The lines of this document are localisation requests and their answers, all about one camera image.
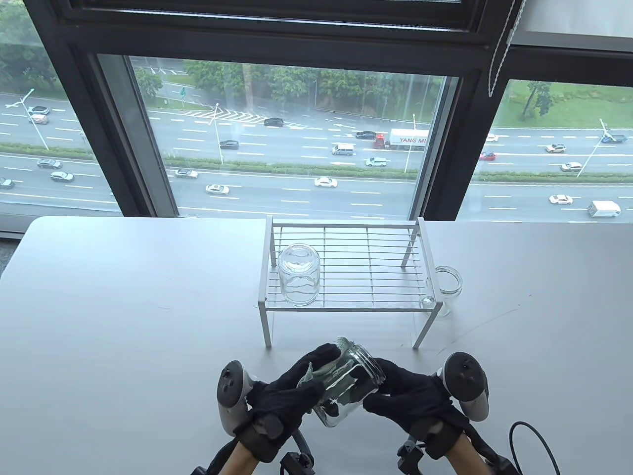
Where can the person's left hand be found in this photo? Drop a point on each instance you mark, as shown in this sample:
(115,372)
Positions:
(282,401)

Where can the green fish scale cleaning cloth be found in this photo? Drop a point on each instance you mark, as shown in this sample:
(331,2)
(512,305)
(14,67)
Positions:
(330,367)

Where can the clear glass jar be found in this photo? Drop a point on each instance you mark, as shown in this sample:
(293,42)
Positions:
(298,277)
(346,401)
(447,281)

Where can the person's left forearm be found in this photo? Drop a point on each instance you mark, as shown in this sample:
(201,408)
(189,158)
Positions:
(242,462)

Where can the person's right hand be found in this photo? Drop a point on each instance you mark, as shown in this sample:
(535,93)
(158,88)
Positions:
(415,396)

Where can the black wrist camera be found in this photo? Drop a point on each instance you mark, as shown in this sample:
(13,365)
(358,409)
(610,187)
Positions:
(410,457)
(296,462)

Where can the black white hand controller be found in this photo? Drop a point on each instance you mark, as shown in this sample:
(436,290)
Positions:
(230,391)
(465,381)

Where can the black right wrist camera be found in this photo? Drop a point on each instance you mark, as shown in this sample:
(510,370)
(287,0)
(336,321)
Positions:
(410,457)

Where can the person's right forearm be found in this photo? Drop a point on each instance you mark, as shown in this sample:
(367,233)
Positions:
(462,460)

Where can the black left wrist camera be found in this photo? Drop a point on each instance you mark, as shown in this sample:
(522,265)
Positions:
(296,462)

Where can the white roller blind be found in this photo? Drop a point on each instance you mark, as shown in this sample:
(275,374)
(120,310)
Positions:
(578,17)

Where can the black window frame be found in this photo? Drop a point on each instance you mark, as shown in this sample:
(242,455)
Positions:
(277,42)

